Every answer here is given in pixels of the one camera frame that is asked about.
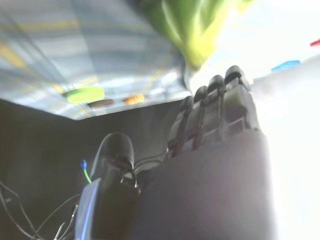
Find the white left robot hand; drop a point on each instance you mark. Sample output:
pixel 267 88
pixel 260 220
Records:
pixel 200 195

